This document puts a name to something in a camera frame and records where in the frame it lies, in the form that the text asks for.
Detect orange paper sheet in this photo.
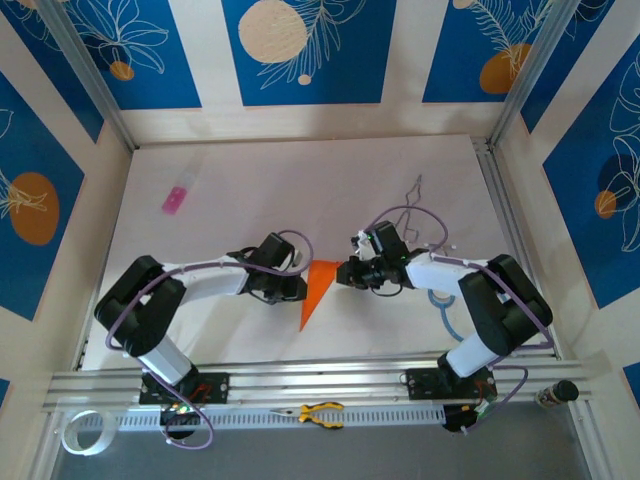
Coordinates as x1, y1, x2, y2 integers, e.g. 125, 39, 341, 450
298, 259, 346, 333

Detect pink spray bottle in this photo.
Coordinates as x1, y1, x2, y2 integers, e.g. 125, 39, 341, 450
160, 167, 199, 215

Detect yellow black pliers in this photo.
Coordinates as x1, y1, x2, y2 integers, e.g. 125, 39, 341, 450
269, 401, 346, 430

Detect clear tape roll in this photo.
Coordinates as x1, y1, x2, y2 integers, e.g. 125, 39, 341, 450
62, 409, 117, 456

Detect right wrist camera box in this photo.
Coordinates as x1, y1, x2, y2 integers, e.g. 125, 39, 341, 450
352, 232, 374, 260

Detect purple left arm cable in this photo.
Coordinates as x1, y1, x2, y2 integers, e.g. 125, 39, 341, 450
107, 229, 314, 451

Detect long aluminium frame rail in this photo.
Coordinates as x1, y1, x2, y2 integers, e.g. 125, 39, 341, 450
42, 357, 609, 414

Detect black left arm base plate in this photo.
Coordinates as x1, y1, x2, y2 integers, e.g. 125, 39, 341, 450
138, 372, 231, 405

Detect short aluminium side rail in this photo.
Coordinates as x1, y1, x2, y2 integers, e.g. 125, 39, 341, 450
472, 139, 562, 359

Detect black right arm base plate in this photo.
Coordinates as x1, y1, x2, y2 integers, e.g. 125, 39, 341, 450
405, 367, 496, 401

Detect slotted white cable duct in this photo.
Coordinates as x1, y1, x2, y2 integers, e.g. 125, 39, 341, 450
117, 403, 446, 432

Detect aluminium frame post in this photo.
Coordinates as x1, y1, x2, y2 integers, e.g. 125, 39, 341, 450
39, 0, 139, 151
487, 0, 576, 146

